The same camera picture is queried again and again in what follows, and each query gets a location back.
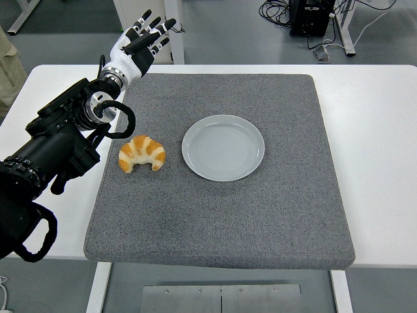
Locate white table leg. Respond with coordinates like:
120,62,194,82
85,261,112,313
330,269,354,313

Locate golden croissant bread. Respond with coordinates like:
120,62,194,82
118,134,166,173

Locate black computer case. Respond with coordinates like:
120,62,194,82
289,0,336,37

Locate long white cable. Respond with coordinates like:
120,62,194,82
322,0,399,53

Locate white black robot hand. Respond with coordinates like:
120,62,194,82
109,8,177,83

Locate grey round plate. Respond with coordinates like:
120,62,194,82
181,114,265,183

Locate white cable on floor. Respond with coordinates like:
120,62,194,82
0,275,12,313

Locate white desk leg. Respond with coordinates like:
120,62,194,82
335,0,356,57

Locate grey fabric mat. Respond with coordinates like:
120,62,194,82
83,72,356,271

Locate person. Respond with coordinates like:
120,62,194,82
0,25,29,120

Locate white desk foot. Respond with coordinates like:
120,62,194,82
7,0,40,36

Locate white table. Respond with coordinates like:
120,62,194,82
0,64,417,269

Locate black cable bundle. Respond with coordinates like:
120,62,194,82
259,0,293,29

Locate grey metal plate with screws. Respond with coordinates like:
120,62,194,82
142,284,303,313

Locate small grey floor box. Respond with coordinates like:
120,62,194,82
313,45,332,62

